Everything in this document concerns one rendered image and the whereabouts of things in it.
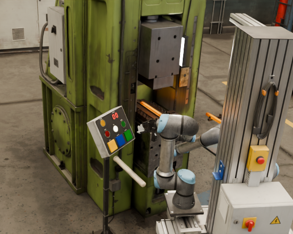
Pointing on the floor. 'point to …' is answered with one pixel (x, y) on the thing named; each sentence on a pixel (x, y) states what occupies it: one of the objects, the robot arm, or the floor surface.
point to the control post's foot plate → (103, 231)
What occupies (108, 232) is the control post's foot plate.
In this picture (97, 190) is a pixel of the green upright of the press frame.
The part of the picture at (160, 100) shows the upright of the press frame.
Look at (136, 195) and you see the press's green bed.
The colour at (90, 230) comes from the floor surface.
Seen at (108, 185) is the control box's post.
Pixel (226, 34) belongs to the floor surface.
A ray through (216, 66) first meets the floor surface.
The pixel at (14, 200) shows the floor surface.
